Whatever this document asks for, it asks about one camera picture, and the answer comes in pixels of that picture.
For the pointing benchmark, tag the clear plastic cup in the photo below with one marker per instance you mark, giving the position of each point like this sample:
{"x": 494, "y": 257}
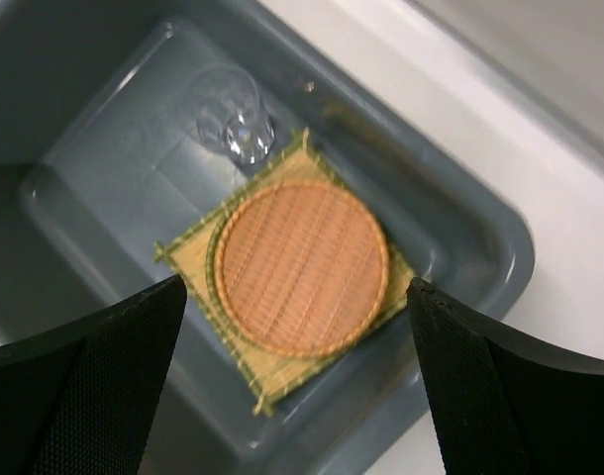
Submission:
{"x": 222, "y": 109}

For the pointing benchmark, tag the grey plastic bin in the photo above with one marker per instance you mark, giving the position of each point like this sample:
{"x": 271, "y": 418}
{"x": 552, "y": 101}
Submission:
{"x": 98, "y": 164}

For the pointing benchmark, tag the square bamboo mat tray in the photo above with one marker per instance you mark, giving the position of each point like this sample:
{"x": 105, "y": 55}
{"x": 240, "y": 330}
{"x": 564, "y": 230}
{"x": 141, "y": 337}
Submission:
{"x": 291, "y": 271}

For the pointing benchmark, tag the round orange woven tray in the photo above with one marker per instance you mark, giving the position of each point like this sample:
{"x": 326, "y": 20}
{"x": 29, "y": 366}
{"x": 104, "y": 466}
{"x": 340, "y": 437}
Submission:
{"x": 302, "y": 269}

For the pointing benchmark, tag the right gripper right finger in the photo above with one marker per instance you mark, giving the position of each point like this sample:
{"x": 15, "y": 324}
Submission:
{"x": 502, "y": 401}

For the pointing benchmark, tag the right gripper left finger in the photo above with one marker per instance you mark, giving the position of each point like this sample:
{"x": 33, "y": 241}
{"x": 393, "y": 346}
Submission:
{"x": 81, "y": 398}

